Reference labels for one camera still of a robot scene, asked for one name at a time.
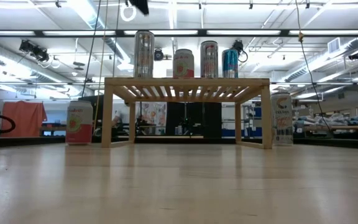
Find Celsius Tropical Vibe can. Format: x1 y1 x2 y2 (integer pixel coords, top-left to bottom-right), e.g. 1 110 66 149
270 91 294 147
133 30 155 78

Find pink strawberry soda can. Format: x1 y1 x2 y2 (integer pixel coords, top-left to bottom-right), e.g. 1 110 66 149
172 49 195 78
65 100 94 146

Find Celsius Peach Vibe can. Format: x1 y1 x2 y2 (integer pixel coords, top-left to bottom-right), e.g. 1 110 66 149
200 40 219 78

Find blue silver beverage can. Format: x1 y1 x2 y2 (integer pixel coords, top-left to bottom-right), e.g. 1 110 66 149
221 49 239 78

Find wooden slatted shelf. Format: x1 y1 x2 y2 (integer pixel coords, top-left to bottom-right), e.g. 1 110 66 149
101 77 273 150

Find black display screen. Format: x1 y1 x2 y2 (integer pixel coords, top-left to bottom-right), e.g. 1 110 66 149
78 95 104 128

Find black partition panel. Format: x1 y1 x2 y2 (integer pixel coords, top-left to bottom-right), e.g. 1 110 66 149
165 101 223 139

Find orange cloth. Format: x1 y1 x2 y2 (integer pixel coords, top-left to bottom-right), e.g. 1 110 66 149
0 100 48 138

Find wooden workbench with clutter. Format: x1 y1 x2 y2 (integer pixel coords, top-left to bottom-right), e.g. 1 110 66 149
292 111 358 141

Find white hanging ring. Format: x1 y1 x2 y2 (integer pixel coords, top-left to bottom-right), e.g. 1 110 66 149
119 2 136 22

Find yellow knotted hanging cable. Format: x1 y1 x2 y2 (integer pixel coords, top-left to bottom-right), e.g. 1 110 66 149
294 0 334 133

